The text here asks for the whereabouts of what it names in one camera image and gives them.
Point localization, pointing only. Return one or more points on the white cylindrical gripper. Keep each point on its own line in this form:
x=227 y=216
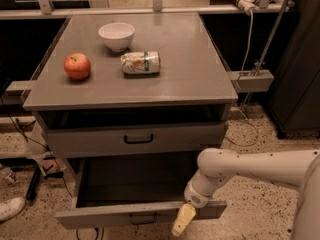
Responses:
x=194 y=196

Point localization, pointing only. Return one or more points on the grey metal side bracket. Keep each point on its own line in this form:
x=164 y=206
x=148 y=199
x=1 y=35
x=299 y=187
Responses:
x=246 y=82

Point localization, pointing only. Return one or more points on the red apple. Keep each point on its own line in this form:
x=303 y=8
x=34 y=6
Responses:
x=77 y=66

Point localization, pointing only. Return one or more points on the white shoe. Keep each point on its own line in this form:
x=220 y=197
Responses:
x=10 y=208

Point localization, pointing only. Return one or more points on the black stand foot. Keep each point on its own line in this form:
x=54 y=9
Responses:
x=31 y=192

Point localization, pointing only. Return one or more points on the white bowl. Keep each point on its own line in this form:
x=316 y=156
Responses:
x=117 y=36

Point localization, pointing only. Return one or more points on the dark cabinet on right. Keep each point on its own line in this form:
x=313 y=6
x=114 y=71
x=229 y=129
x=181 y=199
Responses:
x=293 y=100

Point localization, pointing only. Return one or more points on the grey drawer cabinet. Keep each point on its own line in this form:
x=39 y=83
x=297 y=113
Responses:
x=132 y=84

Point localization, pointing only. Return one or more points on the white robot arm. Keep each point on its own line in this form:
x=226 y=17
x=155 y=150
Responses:
x=298 y=170

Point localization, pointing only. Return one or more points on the grey top drawer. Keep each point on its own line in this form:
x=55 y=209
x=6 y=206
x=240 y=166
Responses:
x=124 y=131

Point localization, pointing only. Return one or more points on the grey drawer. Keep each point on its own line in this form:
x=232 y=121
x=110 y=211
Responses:
x=124 y=131
x=128 y=190

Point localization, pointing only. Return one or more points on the white green drink can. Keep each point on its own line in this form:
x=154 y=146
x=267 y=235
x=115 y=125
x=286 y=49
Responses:
x=141 y=63

